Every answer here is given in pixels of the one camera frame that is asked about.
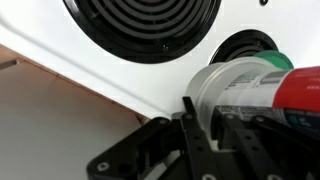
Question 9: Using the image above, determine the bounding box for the plastic tub with red label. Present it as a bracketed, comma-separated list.
[184, 56, 320, 141]

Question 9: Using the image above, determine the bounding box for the small black coil burner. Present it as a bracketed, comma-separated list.
[209, 29, 279, 66]

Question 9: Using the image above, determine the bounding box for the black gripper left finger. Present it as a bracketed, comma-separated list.
[87, 96, 221, 180]

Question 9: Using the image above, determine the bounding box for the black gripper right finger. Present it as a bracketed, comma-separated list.
[213, 107, 320, 180]

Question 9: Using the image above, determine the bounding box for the white electric stove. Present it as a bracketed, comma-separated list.
[0, 0, 320, 126]

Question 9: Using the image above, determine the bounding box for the large black coil burner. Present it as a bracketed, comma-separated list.
[62, 0, 223, 65]

